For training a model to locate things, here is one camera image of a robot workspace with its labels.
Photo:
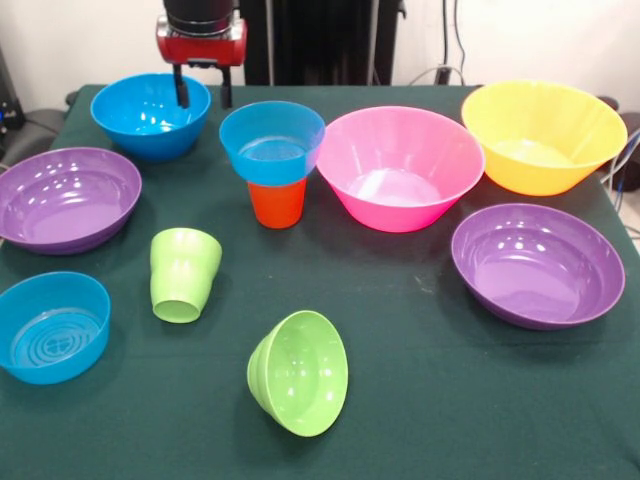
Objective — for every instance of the pink bowl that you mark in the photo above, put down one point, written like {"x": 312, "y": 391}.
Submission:
{"x": 395, "y": 150}

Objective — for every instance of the black equipment rack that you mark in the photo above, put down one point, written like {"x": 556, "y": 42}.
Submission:
{"x": 10, "y": 115}

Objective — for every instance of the yellow-orange bowl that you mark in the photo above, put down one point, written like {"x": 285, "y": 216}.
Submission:
{"x": 542, "y": 125}

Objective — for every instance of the deep smooth blue bowl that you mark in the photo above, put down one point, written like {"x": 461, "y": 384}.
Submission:
{"x": 150, "y": 120}

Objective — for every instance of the purple bowl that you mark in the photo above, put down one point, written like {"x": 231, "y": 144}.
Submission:
{"x": 65, "y": 200}
{"x": 535, "y": 270}

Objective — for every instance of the blue bowl with ringed bottom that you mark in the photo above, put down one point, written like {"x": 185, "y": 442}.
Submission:
{"x": 50, "y": 325}
{"x": 260, "y": 165}

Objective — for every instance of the small green bowl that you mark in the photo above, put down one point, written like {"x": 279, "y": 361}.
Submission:
{"x": 300, "y": 375}

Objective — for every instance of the green cup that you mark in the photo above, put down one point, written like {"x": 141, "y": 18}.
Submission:
{"x": 182, "y": 272}

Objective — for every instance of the black rounded seat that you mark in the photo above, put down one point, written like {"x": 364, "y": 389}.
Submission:
{"x": 40, "y": 130}

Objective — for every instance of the dark green tablecloth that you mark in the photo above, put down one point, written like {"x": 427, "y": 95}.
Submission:
{"x": 450, "y": 400}

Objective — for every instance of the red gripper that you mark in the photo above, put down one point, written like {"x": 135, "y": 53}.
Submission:
{"x": 200, "y": 50}

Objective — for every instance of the orange cup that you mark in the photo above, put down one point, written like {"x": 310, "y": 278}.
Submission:
{"x": 277, "y": 205}

